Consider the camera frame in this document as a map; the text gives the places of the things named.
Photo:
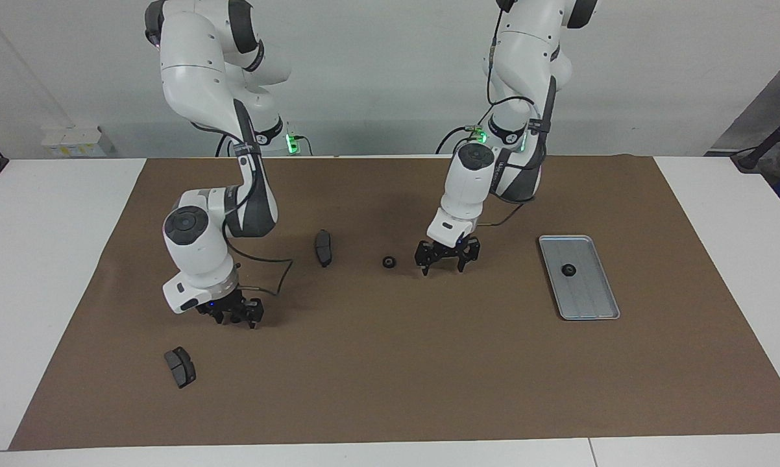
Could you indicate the white wall socket box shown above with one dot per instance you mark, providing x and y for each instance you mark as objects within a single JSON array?
[{"x": 72, "y": 139}]

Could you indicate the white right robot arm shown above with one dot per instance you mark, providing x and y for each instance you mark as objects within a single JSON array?
[{"x": 195, "y": 65}]

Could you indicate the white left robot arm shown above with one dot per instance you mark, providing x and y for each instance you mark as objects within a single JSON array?
[{"x": 468, "y": 188}]

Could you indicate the black stand pole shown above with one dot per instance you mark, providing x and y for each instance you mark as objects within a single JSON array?
[{"x": 750, "y": 159}]

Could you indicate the black bearing gear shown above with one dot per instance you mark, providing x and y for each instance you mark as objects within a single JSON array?
[
  {"x": 389, "y": 262},
  {"x": 568, "y": 269}
]

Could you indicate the single grey brake pad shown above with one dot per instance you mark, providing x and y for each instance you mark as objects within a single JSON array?
[{"x": 324, "y": 248}]

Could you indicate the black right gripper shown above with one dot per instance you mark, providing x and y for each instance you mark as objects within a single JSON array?
[{"x": 224, "y": 303}]

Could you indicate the silver metal tray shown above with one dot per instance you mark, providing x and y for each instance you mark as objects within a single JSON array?
[{"x": 591, "y": 298}]

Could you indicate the brown table mat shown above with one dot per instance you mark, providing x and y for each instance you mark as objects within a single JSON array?
[{"x": 390, "y": 363}]

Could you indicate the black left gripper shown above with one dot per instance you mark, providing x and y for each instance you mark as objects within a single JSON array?
[{"x": 447, "y": 250}]

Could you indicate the stacked grey brake pads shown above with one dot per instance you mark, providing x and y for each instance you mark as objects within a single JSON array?
[{"x": 180, "y": 367}]

